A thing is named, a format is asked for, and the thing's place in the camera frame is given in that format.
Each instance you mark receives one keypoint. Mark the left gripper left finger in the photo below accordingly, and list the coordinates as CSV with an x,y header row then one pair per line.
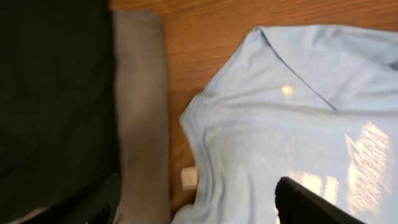
x,y
96,202

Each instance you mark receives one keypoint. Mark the folded black garment on stack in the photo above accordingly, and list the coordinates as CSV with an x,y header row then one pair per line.
x,y
58,129

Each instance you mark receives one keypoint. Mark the folded grey garment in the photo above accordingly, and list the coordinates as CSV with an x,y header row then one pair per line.
x,y
141,87

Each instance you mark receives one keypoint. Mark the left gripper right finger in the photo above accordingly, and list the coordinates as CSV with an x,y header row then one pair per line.
x,y
298,205

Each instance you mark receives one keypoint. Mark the light blue printed t-shirt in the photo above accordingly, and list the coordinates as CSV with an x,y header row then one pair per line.
x,y
314,103

